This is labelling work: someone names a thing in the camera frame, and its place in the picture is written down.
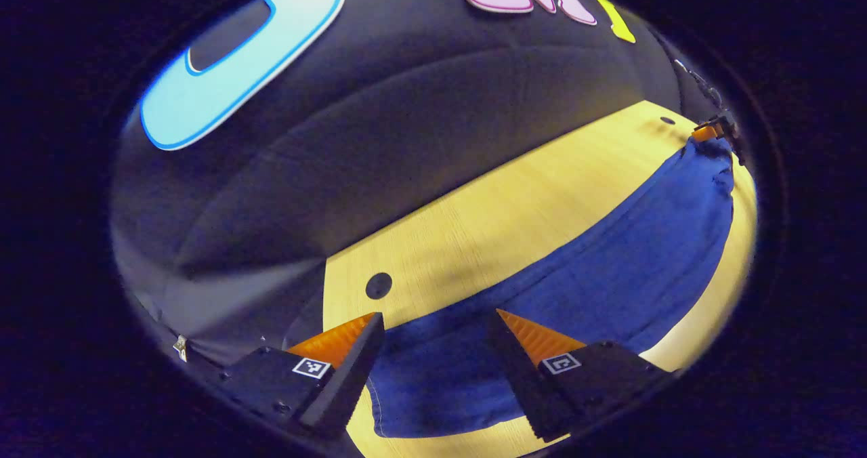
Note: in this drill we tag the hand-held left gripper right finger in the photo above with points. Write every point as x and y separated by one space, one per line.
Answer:
518 377

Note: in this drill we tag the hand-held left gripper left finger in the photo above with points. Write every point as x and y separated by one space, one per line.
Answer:
352 377

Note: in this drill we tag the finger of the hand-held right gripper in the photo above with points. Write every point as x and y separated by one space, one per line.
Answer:
706 133

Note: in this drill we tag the blue denim jeans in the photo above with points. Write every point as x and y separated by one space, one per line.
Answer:
609 268

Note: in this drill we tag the black backdrop cloth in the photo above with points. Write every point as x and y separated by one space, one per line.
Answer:
406 106

